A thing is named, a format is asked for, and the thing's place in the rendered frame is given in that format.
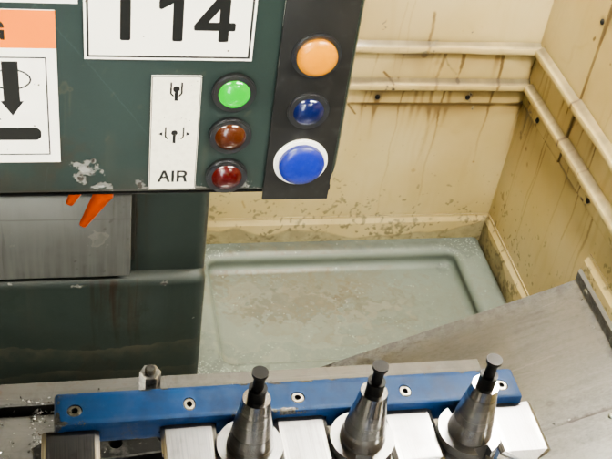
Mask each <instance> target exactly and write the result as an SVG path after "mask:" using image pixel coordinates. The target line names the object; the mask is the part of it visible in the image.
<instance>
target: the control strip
mask: <svg viewBox="0 0 612 459"><path fill-rule="evenodd" d="M361 5H362V0H286V5H285V12H284V19H283V27H282V34H281V41H280V56H279V64H278V71H277V78H276V86H275V93H274V101H273V109H272V116H271V123H270V137H269V145H268V152H267V160H266V168H265V175H264V182H263V190H262V197H261V198H262V199H327V196H328V191H329V186H330V180H331V175H332V165H333V161H334V155H335V149H336V145H337V139H338V134H339V129H340V124H341V118H342V109H343V103H344V99H345V93H346V87H347V83H348V77H349V72H350V67H351V61H352V52H353V47H354V41H355V37H356V31H357V25H358V21H359V15H360V10H361ZM313 39H325V40H328V41H330V42H331V43H333V44H334V46H335V47H336V50H337V53H338V61H337V64H336V66H335V67H334V68H333V70H332V71H330V72H329V73H328V74H326V75H323V76H307V75H305V74H304V73H302V72H301V70H300V69H299V67H298V64H297V54H298V52H299V50H300V48H301V47H302V46H303V45H304V44H306V43H307V42H309V41H311V40H313ZM230 81H240V82H243V83H245V84H246V85H247V86H248V87H249V89H250V99H249V100H248V102H247V103H246V104H245V105H243V106H241V107H235V108H231V107H226V106H224V105H223V104H222V103H221V102H220V101H219V90H220V89H221V87H222V86H223V85H225V84H226V83H228V82H230ZM255 96H256V87H255V85H254V83H253V81H252V80H251V79H250V78H249V77H248V76H246V75H243V74H240V73H230V74H227V75H225V76H222V77H221V78H219V79H218V80H217V81H216V83H215V84H214V86H213V88H212V98H213V101H214V103H215V104H216V106H217V107H219V108H220V109H222V110H225V111H228V112H238V111H241V110H243V109H245V108H247V107H249V106H250V105H251V104H252V102H253V101H254V99H255ZM307 99H314V100H317V101H319V102H320V103H321V104H322V105H323V108H324V113H323V116H322V118H321V119H320V120H319V121H318V122H317V123H315V124H313V125H309V126H304V125H302V124H299V123H298V122H297V121H296V120H295V119H294V116H293V111H294V108H295V107H296V106H297V105H298V104H299V103H300V102H301V101H304V100H307ZM227 125H237V126H239V127H241V128H243V129H244V131H245V133H246V139H245V142H244V143H243V144H242V145H241V146H240V147H239V148H236V149H233V150H226V149H223V148H220V147H219V146H218V145H217V143H216V141H215V136H216V133H217V132H218V130H219V129H220V128H222V127H224V126H227ZM250 140H251V130H250V126H249V125H248V123H247V122H245V121H244V120H243V119H241V118H238V117H225V118H222V119H220V120H218V121H217V122H216V123H215V124H213V126H212V127H211V128H210V130H209V143H210V145H211V146H212V147H213V148H214V149H216V150H217V151H218V152H221V153H225V154H232V153H236V152H239V151H241V150H243V149H244V148H245V147H247V146H248V145H249V143H250ZM299 145H309V146H313V147H315V148H317V149H318V150H319V151H320V152H321V153H322V156H323V159H324V168H323V171H322V173H321V174H320V176H319V177H317V178H316V179H315V180H313V181H311V182H309V183H305V184H292V183H290V182H288V181H286V180H285V179H284V178H283V177H282V176H281V174H280V171H279V160H280V158H281V156H282V154H283V153H284V152H285V151H287V150H288V149H290V148H292V147H295V146H299ZM223 166H232V167H235V168H237V169H238V170H239V171H240V172H241V181H240V183H239V185H237V186H236V187H235V188H233V189H219V188H217V187H216V186H215V185H214V184H213V183H212V175H213V173H214V171H215V170H216V169H218V168H220V167H223ZM246 179H247V170H246V168H245V166H244V165H243V164H242V163H241V162H240V161H238V160H236V159H234V158H223V159H219V160H217V161H215V162H213V163H212V164H211V165H210V166H209V167H208V169H207V172H206V181H207V183H208V185H209V187H210V188H211V189H213V190H215V191H217V192H221V193H229V192H232V191H235V190H237V189H239V188H241V187H242V186H243V184H244V183H245V181H246Z"/></svg>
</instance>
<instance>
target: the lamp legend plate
mask: <svg viewBox="0 0 612 459"><path fill-rule="evenodd" d="M201 85H202V76H177V75H152V78H151V108H150V138H149V168H148V189H194V188H195V179H196V166H197V152H198V139H199V112H200V99H201Z"/></svg>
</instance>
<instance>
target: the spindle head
mask: <svg viewBox="0 0 612 459"><path fill-rule="evenodd" d="M285 3H286V0H258V7H257V16H256V25H255V34H254V43H253V52H252V60H251V61H204V60H134V59H84V17H83V0H77V4H50V3H14V2H0V8H5V9H45V10H55V20H56V65H57V88H58V111H59V134H60V157H61V162H0V196H25V195H85V194H144V193H204V192H217V191H215V190H213V189H211V188H210V187H209V185H208V183H207V181H206V172H207V169H208V167H209V166H210V165H211V164H212V163H213V162H215V161H217V160H219V159H223V158H234V159H236V160H238V161H240V162H241V163H242V164H243V165H244V166H245V168H246V170H247V179H246V181H245V183H244V184H243V186H242V187H241V188H239V189H237V190H235V191H232V192H262V190H263V182H264V175H265V168H266V160H267V152H268V145H269V137H270V123H271V116H272V109H273V101H274V93H275V86H276V78H277V71H278V64H279V56H280V49H281V34H282V25H283V17H284V10H285ZM364 3H365V0H362V5H361V10H360V15H359V21H358V25H357V31H356V37H355V41H354V47H353V52H352V61H351V67H350V72H349V77H348V83H347V87H346V93H345V99H344V103H343V109H342V118H341V124H340V129H339V134H338V139H337V145H336V149H335V155H334V161H333V165H332V171H331V173H332V172H333V171H334V168H335V165H336V161H337V156H338V150H339V145H340V140H341V135H342V125H343V120H344V115H345V110H346V105H347V99H348V95H349V89H350V84H351V79H352V70H353V64H354V59H355V54H356V48H357V44H358V38H359V34H360V28H361V22H362V13H363V8H364ZM230 73H240V74H243V75H246V76H247V77H249V78H250V79H251V80H252V81H253V83H254V85H255V87H256V96H255V99H254V101H253V102H252V104H251V105H250V106H249V107H247V108H245V109H243V110H241V111H238V112H228V111H225V110H222V109H220V108H219V107H217V106H216V104H215V103H214V101H213V98H212V88H213V86H214V84H215V83H216V81H217V80H218V79H219V78H221V77H223V76H225V75H227V74H230ZM152 75H177V76H202V85H201V99H200V112H199V139H198V152H197V166H196V179H195V188H194V189H148V168H149V138H150V108H151V78H152ZM225 117H238V118H241V119H243V120H244V121H245V122H247V123H248V125H249V126H250V130H251V140H250V143H249V145H248V146H247V147H245V148H244V149H243V150H241V151H239V152H236V153H232V154H225V153H221V152H218V151H217V150H216V149H214V148H213V147H212V146H211V145H210V143H209V130H210V128H211V127H212V126H213V124H215V123H216V122H217V121H218V120H220V119H222V118H225Z"/></svg>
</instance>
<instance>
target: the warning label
mask: <svg viewBox="0 0 612 459"><path fill-rule="evenodd" d="M0 162H61V157H60V134H59V111H58V88H57V65H56V20H55V10H45V9H5V8H0Z"/></svg>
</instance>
